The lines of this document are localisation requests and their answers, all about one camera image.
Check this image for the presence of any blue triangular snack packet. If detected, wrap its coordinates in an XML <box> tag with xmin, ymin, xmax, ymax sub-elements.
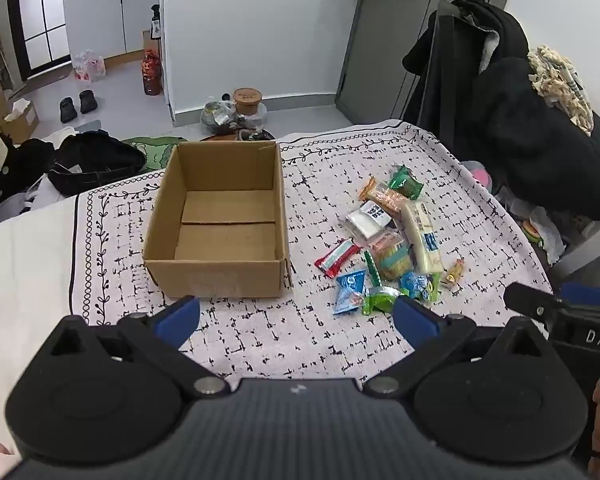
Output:
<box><xmin>332</xmin><ymin>270</ymin><xmax>368</xmax><ymax>316</ymax></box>

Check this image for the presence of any small yellow candy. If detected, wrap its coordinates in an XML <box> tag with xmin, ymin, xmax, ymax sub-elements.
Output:
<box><xmin>441</xmin><ymin>259</ymin><xmax>467</xmax><ymax>288</ymax></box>

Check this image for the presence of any orange jelly clear packet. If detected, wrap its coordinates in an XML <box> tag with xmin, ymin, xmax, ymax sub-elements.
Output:
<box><xmin>375</xmin><ymin>242</ymin><xmax>413</xmax><ymax>281</ymax></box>

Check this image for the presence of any pink round toy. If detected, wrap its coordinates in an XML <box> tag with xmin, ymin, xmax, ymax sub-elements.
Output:
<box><xmin>462</xmin><ymin>160</ymin><xmax>495</xmax><ymax>192</ymax></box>

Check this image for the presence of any black framed glass door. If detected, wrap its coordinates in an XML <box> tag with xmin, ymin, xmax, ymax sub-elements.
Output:
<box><xmin>5</xmin><ymin>0</ymin><xmax>72</xmax><ymax>82</ymax></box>

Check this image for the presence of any light green snack packet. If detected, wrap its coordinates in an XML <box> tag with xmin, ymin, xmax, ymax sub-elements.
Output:
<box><xmin>362</xmin><ymin>286</ymin><xmax>402</xmax><ymax>316</ymax></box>

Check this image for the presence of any white cabinet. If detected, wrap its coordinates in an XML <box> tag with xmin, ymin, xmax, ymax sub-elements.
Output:
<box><xmin>61</xmin><ymin>0</ymin><xmax>166</xmax><ymax>63</ymax></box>

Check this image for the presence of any thin green snack stick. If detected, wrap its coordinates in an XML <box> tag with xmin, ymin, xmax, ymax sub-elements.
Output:
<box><xmin>363</xmin><ymin>251</ymin><xmax>382</xmax><ymax>287</ymax></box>

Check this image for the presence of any beige knitted cloth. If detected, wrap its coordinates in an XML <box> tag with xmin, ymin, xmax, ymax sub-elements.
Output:
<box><xmin>526</xmin><ymin>44</ymin><xmax>596</xmax><ymax>135</ymax></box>

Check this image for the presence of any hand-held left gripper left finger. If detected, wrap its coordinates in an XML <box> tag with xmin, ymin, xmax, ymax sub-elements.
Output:
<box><xmin>47</xmin><ymin>295</ymin><xmax>232</xmax><ymax>399</ymax></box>

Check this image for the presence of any black garment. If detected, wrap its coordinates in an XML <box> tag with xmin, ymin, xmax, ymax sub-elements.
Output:
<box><xmin>0</xmin><ymin>137</ymin><xmax>56</xmax><ymax>228</ymax></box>

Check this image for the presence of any orange cracker packet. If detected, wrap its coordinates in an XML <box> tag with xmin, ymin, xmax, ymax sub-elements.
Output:
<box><xmin>358</xmin><ymin>177</ymin><xmax>406</xmax><ymax>213</ymax></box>

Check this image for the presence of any white black-patterned tablecloth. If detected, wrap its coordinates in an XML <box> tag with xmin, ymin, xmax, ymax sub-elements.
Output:
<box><xmin>69</xmin><ymin>119</ymin><xmax>556</xmax><ymax>386</ymax></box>

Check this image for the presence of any green printed cloth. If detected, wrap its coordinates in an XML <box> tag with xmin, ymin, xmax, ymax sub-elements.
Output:
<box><xmin>122</xmin><ymin>136</ymin><xmax>188</xmax><ymax>168</ymax></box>

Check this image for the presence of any pink pack of bottles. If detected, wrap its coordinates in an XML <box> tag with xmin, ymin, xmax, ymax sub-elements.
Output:
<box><xmin>71</xmin><ymin>50</ymin><xmax>107</xmax><ymax>83</ymax></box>

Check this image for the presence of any black jacket pile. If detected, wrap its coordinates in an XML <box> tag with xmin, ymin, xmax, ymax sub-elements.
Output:
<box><xmin>472</xmin><ymin>56</ymin><xmax>600</xmax><ymax>222</ymax></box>

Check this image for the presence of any small open cardboard box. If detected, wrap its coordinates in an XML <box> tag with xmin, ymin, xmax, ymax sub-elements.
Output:
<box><xmin>0</xmin><ymin>82</ymin><xmax>41</xmax><ymax>146</ymax></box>

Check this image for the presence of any brown cardboard box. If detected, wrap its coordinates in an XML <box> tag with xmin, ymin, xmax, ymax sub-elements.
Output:
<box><xmin>142</xmin><ymin>141</ymin><xmax>295</xmax><ymax>300</ymax></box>

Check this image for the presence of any blue round snack packet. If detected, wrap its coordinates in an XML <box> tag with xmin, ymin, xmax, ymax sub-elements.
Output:
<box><xmin>400</xmin><ymin>271</ymin><xmax>442</xmax><ymax>303</ymax></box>

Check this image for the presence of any grey door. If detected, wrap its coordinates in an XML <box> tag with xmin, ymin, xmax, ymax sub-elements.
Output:
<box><xmin>334</xmin><ymin>0</ymin><xmax>521</xmax><ymax>126</ymax></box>

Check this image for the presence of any colourful burger toy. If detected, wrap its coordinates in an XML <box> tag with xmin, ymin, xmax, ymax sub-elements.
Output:
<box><xmin>522</xmin><ymin>217</ymin><xmax>551</xmax><ymax>251</ymax></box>

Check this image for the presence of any brown instant noodle cup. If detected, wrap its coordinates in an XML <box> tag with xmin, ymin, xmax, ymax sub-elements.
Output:
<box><xmin>232</xmin><ymin>88</ymin><xmax>264</xmax><ymax>117</ymax></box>

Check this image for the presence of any red label bottle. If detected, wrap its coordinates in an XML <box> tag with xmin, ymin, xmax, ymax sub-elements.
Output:
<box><xmin>141</xmin><ymin>49</ymin><xmax>163</xmax><ymax>96</ymax></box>

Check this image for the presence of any long cream snack packet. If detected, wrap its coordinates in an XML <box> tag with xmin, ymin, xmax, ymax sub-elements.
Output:
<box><xmin>399</xmin><ymin>201</ymin><xmax>445</xmax><ymax>274</ymax></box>

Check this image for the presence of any red and teal snack packet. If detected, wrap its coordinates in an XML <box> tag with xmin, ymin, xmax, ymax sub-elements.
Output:
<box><xmin>314</xmin><ymin>238</ymin><xmax>362</xmax><ymax>279</ymax></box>

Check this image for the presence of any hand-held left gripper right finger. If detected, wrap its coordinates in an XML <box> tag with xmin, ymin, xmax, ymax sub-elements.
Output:
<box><xmin>363</xmin><ymin>295</ymin><xmax>557</xmax><ymax>397</ymax></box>

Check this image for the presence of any clear plastic bag of containers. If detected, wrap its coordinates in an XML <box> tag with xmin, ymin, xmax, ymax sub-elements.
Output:
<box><xmin>201</xmin><ymin>100</ymin><xmax>268</xmax><ymax>136</ymax></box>

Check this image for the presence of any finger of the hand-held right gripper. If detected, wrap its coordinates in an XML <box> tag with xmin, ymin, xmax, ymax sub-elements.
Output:
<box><xmin>503</xmin><ymin>282</ymin><xmax>572</xmax><ymax>333</ymax></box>
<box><xmin>560</xmin><ymin>282</ymin><xmax>600</xmax><ymax>308</ymax></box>

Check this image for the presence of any white cake packet black label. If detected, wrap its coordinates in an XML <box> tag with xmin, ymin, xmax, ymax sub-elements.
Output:
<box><xmin>345</xmin><ymin>201</ymin><xmax>393</xmax><ymax>240</ymax></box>

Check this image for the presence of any dark green snack packet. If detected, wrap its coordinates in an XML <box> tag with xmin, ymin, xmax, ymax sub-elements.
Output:
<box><xmin>388</xmin><ymin>165</ymin><xmax>424</xmax><ymax>199</ymax></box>

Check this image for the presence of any black bag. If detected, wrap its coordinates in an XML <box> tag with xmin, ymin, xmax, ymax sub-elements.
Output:
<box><xmin>47</xmin><ymin>130</ymin><xmax>147</xmax><ymax>197</ymax></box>

